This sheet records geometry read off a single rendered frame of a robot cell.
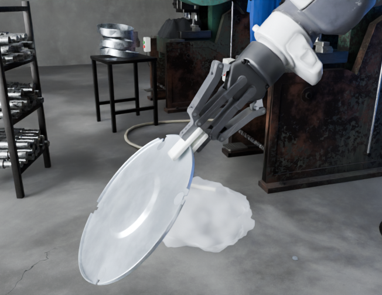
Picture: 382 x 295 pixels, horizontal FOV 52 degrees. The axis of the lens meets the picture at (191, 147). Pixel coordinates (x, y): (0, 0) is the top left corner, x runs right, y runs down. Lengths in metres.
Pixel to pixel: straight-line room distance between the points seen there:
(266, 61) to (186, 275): 1.03
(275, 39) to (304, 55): 0.05
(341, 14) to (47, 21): 6.29
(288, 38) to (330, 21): 0.08
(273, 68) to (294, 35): 0.06
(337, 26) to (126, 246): 0.45
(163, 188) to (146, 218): 0.06
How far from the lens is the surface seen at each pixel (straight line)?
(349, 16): 0.60
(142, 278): 1.51
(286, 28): 0.65
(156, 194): 0.65
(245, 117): 0.68
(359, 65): 2.26
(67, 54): 6.79
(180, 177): 0.63
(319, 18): 0.61
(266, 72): 0.64
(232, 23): 3.78
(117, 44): 3.06
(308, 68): 0.64
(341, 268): 1.65
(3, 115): 2.06
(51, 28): 6.75
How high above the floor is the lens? 0.94
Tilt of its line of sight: 20 degrees down
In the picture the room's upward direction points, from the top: straight up
